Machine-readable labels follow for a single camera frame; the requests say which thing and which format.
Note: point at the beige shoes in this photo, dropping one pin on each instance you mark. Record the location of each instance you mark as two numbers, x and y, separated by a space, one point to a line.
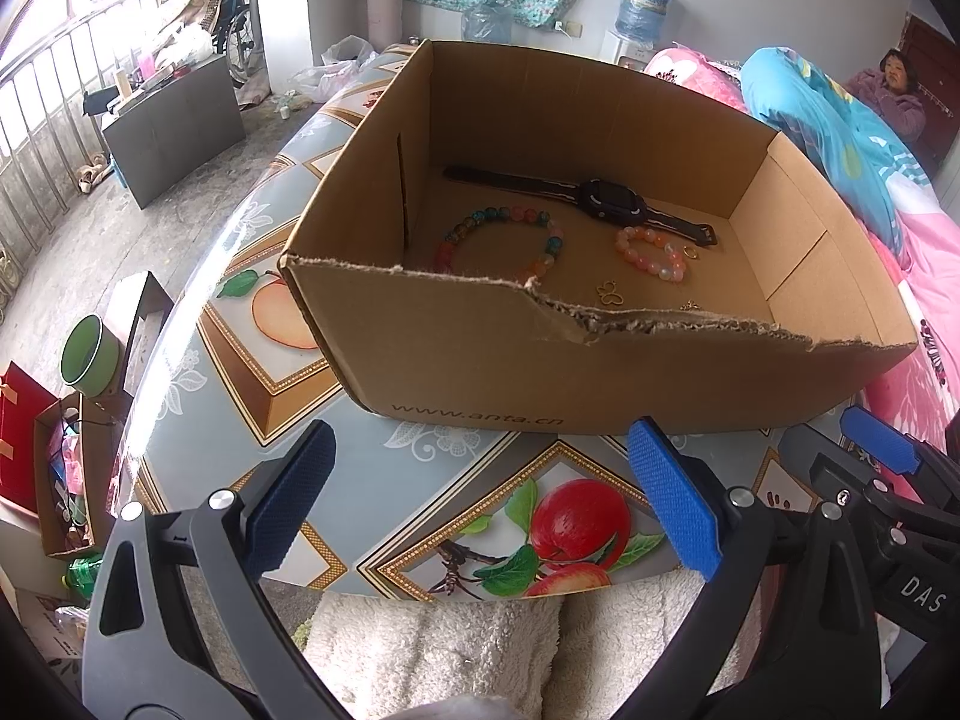
96 169

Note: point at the clear empty water jug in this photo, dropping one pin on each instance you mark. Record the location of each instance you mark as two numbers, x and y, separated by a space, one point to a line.
487 24

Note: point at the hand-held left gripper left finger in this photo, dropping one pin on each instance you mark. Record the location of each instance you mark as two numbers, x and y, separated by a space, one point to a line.
292 495

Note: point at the wheelchair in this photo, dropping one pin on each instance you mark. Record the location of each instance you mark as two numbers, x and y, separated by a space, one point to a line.
240 52

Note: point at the clear plastic bag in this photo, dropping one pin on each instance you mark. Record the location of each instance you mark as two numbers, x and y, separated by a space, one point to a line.
337 67

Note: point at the cream fleece garment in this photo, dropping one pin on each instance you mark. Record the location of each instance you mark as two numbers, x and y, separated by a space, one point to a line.
435 645

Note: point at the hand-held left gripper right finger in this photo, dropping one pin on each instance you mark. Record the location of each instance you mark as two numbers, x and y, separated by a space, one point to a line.
675 502

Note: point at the metal hook rail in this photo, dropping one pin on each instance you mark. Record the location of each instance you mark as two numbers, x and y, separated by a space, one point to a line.
937 101

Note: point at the pink blanket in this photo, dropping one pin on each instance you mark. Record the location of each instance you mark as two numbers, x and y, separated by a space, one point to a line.
930 255

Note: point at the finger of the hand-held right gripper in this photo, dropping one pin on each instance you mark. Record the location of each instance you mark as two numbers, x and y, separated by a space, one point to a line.
825 465
881 442

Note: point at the white water dispenser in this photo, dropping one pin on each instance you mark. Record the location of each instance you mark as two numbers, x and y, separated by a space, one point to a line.
630 52

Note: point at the small open cardboard box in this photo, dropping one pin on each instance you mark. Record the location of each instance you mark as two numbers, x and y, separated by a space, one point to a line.
97 457

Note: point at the green bucket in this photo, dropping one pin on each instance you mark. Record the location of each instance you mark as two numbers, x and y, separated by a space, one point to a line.
97 367

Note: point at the dark grey cabinet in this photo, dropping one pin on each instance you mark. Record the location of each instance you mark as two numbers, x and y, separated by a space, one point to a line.
180 135

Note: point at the blue blanket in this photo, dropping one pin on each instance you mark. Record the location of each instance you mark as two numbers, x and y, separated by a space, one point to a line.
832 120

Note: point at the green plastic bottle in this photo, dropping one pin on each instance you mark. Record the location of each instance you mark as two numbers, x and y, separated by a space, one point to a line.
82 577

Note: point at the metal window railing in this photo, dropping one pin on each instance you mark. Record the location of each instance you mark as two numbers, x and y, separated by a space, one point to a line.
45 127

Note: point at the blue water jug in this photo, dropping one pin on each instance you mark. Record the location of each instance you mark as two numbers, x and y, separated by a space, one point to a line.
645 7

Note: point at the dark red door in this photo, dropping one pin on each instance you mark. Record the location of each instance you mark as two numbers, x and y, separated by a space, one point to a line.
919 34

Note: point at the black wristwatch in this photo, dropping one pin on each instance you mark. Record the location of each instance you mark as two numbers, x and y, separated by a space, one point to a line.
611 202

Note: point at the torn cardboard box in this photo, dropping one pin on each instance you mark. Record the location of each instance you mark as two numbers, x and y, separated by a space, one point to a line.
450 360

